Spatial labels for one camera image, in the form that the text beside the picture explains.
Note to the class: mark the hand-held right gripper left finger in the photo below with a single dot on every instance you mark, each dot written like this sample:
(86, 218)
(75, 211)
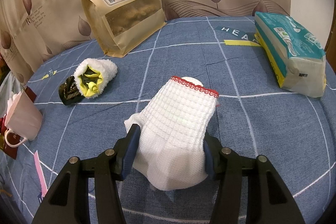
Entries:
(130, 153)

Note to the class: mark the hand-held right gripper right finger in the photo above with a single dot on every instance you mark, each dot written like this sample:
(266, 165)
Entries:
(208, 158)

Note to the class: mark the white knitted sock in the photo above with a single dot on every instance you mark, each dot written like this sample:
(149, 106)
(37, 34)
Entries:
(173, 121)

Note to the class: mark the white fluffy sock bundle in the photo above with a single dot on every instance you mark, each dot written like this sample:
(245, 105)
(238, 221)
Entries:
(105, 69)

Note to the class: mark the blue plaid bed sheet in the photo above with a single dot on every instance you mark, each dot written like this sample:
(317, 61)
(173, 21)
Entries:
(236, 134)

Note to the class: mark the dark patterned cloth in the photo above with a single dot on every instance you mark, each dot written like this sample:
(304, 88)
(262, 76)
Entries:
(68, 94)

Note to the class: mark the pink cup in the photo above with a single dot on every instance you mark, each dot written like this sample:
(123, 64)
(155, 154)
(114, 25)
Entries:
(23, 116)

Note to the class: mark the kraft paper snack bag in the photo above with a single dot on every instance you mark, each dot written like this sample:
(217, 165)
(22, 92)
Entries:
(118, 37)

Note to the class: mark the teal tissue pack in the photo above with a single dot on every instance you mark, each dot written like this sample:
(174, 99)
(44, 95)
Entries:
(288, 37)

